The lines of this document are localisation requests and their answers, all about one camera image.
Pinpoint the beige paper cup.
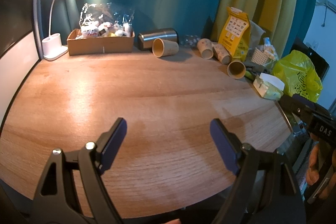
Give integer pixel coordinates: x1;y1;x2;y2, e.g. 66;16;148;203
152;38;179;58

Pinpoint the brown paper cup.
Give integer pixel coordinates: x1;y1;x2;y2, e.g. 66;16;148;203
227;59;246;80

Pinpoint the floral paper cup right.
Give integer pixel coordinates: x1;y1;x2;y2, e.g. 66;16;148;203
212;43;231;65

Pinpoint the floral paper cup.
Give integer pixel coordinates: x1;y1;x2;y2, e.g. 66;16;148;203
197;38;214;59
212;43;231;65

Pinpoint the floral paper cup left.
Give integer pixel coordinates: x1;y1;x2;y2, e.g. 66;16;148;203
197;38;214;59

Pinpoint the person's right hand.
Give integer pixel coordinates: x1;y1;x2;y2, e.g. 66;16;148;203
306;143;336;200

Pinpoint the yellow-green plastic bag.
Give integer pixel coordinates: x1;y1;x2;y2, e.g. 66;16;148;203
271;50;323;103

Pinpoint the tissue pack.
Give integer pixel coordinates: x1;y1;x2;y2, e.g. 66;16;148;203
253;73;285;101

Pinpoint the yellow paper bag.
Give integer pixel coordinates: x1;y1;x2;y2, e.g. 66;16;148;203
218;7;251;62

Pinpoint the white desk lamp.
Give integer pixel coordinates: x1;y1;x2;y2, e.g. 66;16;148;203
42;0;68;61

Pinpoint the cardboard tray box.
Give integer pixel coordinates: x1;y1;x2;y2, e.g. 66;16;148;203
67;29;135;56

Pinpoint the steel thermos bottle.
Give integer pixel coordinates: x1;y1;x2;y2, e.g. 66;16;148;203
137;28;179;51

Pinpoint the clear plastic snack bag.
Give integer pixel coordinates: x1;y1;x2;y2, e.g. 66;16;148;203
76;3;134;39

